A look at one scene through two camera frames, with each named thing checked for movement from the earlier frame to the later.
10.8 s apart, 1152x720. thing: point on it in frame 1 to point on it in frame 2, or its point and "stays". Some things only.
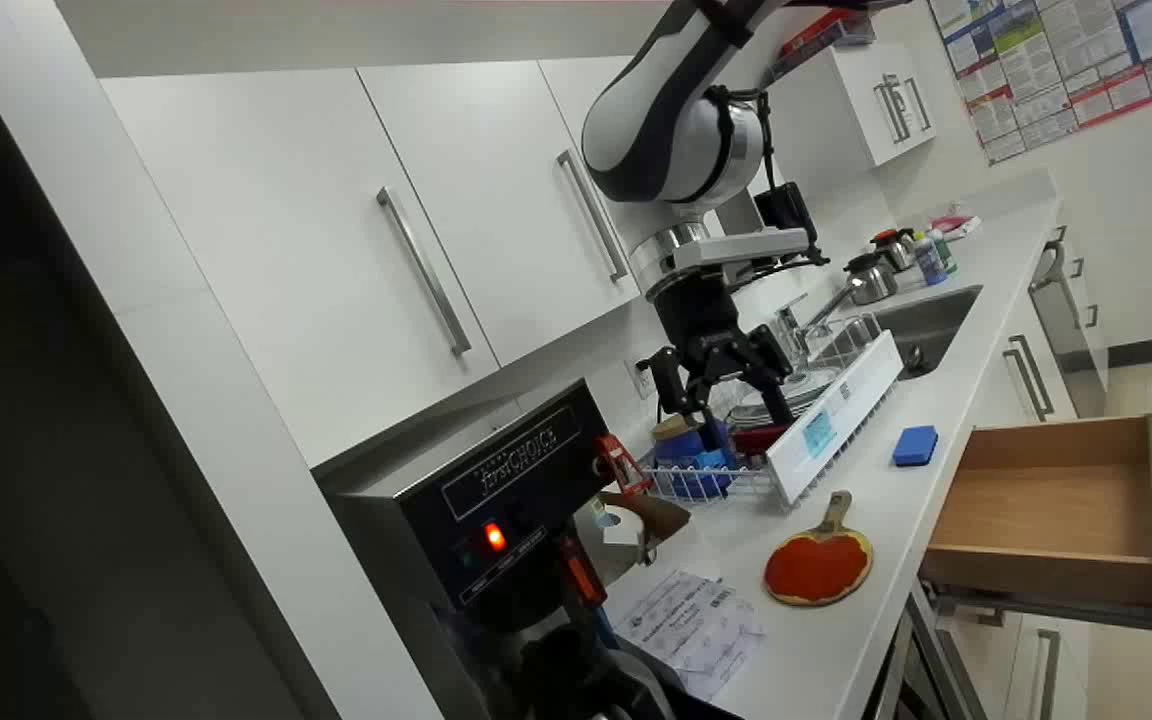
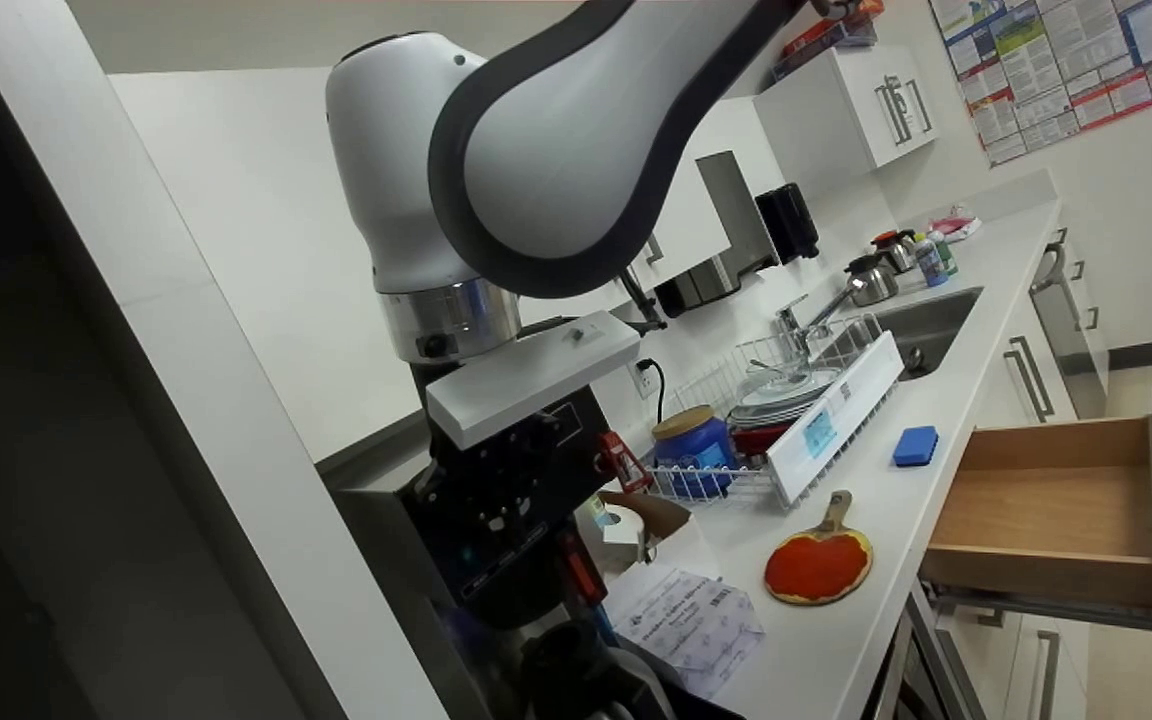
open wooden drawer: [1075, 518] stays
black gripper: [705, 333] to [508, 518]
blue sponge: [913, 445] stays
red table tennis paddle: [819, 565] stays
